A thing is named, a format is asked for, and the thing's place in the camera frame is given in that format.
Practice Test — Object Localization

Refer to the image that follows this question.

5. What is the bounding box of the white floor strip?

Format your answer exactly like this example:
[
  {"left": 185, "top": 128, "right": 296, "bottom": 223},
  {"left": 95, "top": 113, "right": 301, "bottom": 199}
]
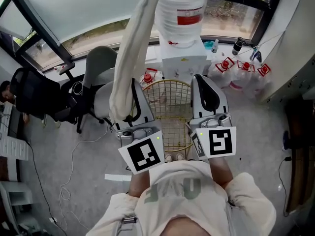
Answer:
[{"left": 104, "top": 173, "right": 132, "bottom": 182}]

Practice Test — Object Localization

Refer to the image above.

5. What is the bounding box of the black flask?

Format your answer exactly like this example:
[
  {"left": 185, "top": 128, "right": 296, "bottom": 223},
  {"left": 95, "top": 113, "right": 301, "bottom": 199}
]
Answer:
[{"left": 231, "top": 36, "right": 245, "bottom": 56}]

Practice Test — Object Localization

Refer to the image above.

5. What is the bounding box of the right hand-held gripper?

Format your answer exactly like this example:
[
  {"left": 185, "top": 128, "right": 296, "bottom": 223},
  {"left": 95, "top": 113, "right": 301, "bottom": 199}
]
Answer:
[{"left": 186, "top": 74, "right": 237, "bottom": 160}]

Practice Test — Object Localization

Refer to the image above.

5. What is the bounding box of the person's white t-shirt torso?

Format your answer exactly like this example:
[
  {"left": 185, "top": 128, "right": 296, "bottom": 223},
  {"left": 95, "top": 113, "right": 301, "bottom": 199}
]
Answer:
[{"left": 85, "top": 160, "right": 278, "bottom": 236}]

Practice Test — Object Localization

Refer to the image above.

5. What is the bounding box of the white seat cushion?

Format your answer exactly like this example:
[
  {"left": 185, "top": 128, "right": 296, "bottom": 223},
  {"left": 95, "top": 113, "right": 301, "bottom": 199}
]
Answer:
[{"left": 109, "top": 0, "right": 164, "bottom": 121}]

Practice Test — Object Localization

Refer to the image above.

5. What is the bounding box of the white coiled charger cable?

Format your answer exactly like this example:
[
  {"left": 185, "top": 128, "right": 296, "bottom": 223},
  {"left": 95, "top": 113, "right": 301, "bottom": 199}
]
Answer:
[{"left": 68, "top": 81, "right": 83, "bottom": 95}]

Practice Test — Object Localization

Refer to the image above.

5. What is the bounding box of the dark wooden table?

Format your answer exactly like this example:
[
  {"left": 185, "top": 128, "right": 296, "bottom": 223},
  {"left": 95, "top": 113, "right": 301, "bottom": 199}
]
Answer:
[{"left": 285, "top": 99, "right": 315, "bottom": 213}]

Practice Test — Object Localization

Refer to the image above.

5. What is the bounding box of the black framed window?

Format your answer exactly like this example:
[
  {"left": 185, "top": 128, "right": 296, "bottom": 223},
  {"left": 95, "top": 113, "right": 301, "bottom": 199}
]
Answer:
[{"left": 0, "top": 0, "right": 286, "bottom": 73}]

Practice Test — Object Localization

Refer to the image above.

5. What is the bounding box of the black floor cable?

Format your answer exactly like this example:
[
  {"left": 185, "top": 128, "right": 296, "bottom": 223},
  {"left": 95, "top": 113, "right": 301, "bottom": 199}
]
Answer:
[{"left": 26, "top": 141, "right": 68, "bottom": 236}]

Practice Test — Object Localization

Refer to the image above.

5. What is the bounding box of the white open shelf unit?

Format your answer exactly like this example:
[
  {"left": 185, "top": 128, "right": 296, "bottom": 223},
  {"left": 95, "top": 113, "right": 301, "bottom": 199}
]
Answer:
[{"left": 0, "top": 182, "right": 34, "bottom": 231}]

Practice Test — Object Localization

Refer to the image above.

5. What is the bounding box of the grey strap with buckle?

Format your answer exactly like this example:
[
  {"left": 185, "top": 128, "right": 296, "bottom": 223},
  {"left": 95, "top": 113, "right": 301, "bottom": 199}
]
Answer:
[{"left": 118, "top": 216, "right": 142, "bottom": 236}]

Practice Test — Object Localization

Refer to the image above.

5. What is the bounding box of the plain grey strap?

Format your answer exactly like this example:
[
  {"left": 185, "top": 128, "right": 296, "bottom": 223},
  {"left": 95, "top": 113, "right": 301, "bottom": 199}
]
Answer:
[{"left": 226, "top": 200, "right": 244, "bottom": 236}]

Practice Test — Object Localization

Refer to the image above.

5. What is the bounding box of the white floor cable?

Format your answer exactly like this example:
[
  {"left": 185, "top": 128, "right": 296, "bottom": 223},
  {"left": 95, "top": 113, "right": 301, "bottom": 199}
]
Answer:
[{"left": 60, "top": 124, "right": 110, "bottom": 231}]

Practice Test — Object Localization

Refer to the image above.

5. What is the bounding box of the grey metal cabinet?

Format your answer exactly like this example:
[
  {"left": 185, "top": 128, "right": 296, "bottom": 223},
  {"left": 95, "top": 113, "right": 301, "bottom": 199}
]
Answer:
[{"left": 258, "top": 0, "right": 315, "bottom": 104}]

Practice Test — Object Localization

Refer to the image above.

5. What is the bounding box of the blue and white packet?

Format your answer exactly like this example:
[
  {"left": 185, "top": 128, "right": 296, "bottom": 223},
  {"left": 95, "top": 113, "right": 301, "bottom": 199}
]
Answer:
[{"left": 250, "top": 46, "right": 263, "bottom": 63}]

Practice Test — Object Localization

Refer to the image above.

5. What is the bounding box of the person's right forearm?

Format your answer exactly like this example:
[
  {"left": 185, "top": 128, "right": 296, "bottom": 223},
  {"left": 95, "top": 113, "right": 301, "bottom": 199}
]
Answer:
[{"left": 208, "top": 156, "right": 234, "bottom": 189}]

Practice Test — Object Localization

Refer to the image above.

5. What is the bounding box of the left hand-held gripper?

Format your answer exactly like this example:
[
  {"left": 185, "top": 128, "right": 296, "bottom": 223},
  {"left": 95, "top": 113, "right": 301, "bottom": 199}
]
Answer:
[{"left": 113, "top": 78, "right": 166, "bottom": 176}]

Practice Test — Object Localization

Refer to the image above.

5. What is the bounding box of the large dispenser water bottle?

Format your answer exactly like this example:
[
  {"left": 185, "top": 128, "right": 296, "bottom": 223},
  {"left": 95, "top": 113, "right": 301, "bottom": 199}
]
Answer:
[{"left": 154, "top": 0, "right": 210, "bottom": 49}]

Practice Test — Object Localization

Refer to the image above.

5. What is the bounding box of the grey office chair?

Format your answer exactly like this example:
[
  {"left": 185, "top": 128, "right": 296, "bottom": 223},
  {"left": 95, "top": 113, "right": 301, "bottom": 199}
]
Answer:
[{"left": 82, "top": 45, "right": 119, "bottom": 132}]

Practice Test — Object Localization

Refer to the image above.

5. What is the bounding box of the gold wire chair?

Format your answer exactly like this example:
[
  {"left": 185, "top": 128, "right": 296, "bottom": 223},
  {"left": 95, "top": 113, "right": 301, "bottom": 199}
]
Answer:
[{"left": 141, "top": 79, "right": 195, "bottom": 161}]

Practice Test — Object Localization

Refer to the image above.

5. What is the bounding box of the black mesh office chair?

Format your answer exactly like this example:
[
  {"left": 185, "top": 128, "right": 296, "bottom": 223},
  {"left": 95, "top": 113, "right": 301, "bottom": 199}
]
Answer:
[{"left": 9, "top": 62, "right": 105, "bottom": 134}]

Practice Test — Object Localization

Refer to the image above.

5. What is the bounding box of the black cable with adapter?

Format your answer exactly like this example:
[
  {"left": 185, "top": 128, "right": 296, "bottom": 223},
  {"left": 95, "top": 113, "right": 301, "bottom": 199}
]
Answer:
[{"left": 278, "top": 156, "right": 292, "bottom": 217}]

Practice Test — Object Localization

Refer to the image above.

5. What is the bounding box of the person's left forearm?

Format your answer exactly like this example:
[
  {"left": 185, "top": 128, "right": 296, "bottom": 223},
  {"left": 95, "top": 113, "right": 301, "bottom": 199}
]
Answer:
[{"left": 128, "top": 168, "right": 151, "bottom": 198}]

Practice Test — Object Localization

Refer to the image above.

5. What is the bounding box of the white slatted panel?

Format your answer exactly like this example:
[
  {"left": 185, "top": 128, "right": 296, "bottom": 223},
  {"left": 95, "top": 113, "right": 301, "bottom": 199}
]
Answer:
[{"left": 0, "top": 136, "right": 30, "bottom": 161}]

